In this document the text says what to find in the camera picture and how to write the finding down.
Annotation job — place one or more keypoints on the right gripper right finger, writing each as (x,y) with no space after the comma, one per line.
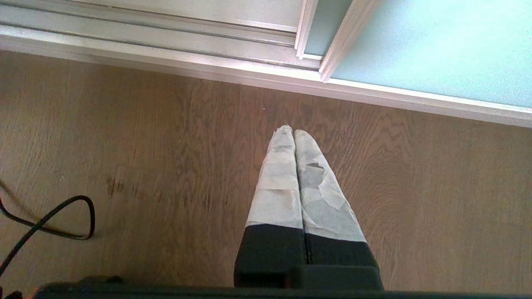
(328,216)

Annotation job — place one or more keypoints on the frosted glass sliding wardrobe door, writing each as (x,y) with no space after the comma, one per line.
(436,41)
(322,27)

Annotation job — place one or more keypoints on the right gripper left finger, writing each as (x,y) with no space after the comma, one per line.
(276,207)

